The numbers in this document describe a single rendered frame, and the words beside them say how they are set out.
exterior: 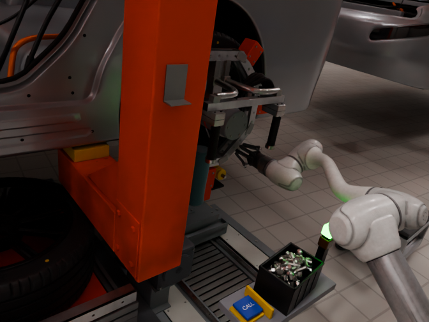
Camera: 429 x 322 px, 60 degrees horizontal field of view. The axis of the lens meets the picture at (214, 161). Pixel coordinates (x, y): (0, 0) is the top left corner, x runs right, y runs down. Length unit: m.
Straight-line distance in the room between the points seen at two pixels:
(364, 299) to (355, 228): 1.14
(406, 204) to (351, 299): 1.01
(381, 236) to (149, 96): 0.73
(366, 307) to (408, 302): 1.02
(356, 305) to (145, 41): 1.70
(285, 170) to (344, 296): 0.83
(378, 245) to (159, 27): 0.80
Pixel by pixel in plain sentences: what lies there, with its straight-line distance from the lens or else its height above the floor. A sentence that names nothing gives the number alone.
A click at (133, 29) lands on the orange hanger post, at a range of 0.95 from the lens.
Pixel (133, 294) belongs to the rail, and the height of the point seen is 0.38.
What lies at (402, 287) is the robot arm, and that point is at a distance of 1.16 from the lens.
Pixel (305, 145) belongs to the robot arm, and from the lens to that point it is 1.72.
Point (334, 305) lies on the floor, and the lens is 2.10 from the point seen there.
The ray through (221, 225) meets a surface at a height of 0.16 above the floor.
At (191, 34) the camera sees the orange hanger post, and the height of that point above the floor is 1.25.
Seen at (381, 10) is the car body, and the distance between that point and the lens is 3.98.
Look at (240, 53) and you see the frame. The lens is 1.63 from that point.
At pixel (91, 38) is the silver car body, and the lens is 1.39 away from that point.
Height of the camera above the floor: 1.38
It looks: 26 degrees down
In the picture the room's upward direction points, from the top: 10 degrees clockwise
